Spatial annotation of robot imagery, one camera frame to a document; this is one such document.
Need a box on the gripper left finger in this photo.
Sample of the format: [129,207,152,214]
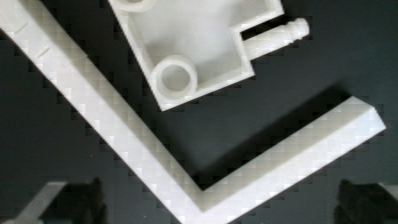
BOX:
[0,178,109,224]

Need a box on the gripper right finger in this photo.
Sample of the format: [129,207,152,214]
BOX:
[335,180,398,224]

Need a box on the white U-shaped fence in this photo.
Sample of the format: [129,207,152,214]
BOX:
[0,0,386,224]

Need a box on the white chair leg with tag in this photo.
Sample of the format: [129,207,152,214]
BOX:
[244,18,310,59]

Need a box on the white chair seat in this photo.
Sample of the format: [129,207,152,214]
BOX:
[109,0,285,110]

